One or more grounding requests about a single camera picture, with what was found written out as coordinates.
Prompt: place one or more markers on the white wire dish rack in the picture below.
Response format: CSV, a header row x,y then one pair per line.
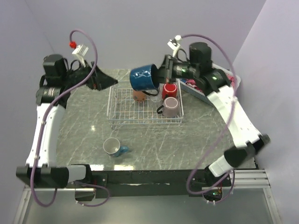
x,y
123,110

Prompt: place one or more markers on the light blue mug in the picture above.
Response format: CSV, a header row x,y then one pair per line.
x,y
113,147

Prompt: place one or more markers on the salmon pink mug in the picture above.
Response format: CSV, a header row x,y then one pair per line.
x,y
139,96

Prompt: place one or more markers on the mauve purple mug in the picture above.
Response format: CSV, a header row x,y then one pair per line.
x,y
169,108

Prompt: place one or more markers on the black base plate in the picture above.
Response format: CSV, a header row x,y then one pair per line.
x,y
132,183

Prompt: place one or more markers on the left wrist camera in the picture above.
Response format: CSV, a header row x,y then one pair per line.
x,y
79,52

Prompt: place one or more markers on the small clear glass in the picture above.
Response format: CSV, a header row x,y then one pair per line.
x,y
155,99

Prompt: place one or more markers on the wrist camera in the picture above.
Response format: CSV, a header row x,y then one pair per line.
x,y
174,44
79,52

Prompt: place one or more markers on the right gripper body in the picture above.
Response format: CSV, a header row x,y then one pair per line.
x,y
178,70

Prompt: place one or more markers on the white plastic basket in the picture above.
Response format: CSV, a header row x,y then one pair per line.
x,y
200,95

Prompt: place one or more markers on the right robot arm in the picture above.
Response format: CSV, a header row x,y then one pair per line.
x,y
216,86

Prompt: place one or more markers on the dark blue mug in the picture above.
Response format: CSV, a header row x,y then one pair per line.
x,y
141,79

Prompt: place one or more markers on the red mug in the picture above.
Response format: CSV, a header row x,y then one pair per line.
x,y
169,90

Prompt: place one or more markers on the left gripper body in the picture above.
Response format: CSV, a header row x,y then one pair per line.
x,y
75,76

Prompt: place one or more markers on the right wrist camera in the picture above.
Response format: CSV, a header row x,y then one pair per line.
x,y
174,44

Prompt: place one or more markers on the pink camouflage cloth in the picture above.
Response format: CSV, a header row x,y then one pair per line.
x,y
192,83

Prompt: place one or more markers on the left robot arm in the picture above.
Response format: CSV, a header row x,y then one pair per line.
x,y
40,170

